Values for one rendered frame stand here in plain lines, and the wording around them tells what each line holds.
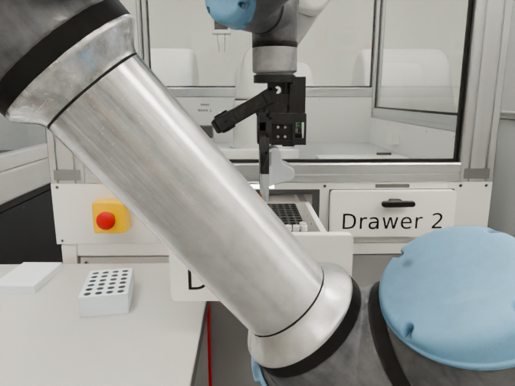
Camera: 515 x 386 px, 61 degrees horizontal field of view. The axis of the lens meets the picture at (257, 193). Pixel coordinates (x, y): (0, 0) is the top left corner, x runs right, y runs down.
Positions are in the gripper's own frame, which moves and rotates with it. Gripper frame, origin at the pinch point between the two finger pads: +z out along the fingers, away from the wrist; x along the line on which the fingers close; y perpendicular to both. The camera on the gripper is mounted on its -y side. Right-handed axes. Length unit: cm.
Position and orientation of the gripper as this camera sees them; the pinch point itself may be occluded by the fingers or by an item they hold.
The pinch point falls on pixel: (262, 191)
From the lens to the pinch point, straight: 78.0
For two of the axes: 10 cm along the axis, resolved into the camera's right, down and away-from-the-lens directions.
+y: 10.0, -0.1, 0.2
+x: -0.2, -2.2, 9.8
